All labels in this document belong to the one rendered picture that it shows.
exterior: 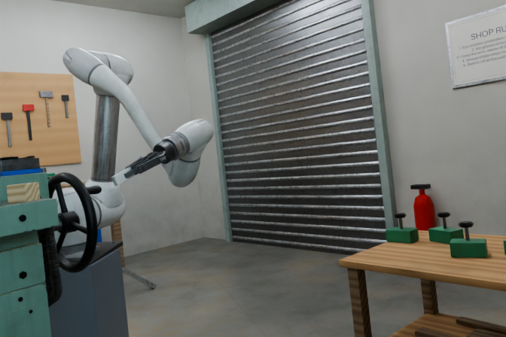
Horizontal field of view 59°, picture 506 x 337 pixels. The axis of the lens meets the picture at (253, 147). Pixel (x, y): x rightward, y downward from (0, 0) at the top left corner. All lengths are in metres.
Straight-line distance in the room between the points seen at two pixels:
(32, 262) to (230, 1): 3.80
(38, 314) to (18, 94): 3.76
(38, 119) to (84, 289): 3.12
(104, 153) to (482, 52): 2.46
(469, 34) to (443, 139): 0.73
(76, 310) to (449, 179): 2.57
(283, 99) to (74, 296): 2.97
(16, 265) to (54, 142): 3.73
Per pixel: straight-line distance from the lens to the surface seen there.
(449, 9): 3.51
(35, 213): 1.04
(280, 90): 4.36
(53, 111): 4.85
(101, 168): 2.05
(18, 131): 4.74
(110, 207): 2.05
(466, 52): 3.40
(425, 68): 3.53
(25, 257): 1.14
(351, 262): 1.70
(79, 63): 1.89
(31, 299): 1.15
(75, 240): 1.93
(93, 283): 1.84
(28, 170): 1.30
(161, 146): 1.53
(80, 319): 1.90
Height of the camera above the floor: 0.95
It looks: 1 degrees up
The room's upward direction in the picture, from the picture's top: 6 degrees counter-clockwise
